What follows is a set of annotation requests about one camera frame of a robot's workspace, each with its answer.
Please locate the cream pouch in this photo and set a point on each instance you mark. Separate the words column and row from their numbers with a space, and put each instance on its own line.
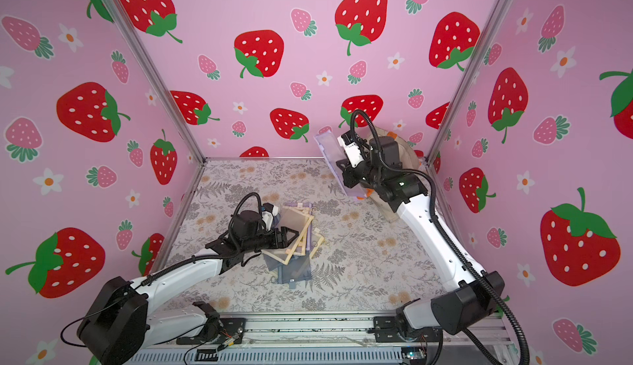
column 292, row 225

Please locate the cream trim pouch underneath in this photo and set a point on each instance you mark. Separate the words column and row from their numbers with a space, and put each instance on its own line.
column 318, row 241

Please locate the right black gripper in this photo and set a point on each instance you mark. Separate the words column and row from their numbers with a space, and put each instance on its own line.
column 350, row 174

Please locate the aluminium front rail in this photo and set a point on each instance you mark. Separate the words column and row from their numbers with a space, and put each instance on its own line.
column 314, row 338

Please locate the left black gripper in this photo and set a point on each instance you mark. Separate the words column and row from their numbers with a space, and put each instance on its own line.
column 282, row 237

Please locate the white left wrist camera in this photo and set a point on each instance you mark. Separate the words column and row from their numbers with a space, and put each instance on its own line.
column 270, row 215

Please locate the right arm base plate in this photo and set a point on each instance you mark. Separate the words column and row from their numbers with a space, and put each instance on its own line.
column 396, row 330

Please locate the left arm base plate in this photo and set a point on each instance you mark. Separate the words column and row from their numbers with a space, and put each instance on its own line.
column 223, row 331

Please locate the beige canvas bag orange handles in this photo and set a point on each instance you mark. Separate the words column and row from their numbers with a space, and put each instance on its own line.
column 386, row 188

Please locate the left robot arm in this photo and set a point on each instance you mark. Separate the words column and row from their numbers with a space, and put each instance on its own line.
column 126, row 316

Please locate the grey-blue mesh pouch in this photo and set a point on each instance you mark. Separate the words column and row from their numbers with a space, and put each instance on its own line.
column 297, row 270

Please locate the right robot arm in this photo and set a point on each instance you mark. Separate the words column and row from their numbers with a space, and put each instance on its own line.
column 465, row 300

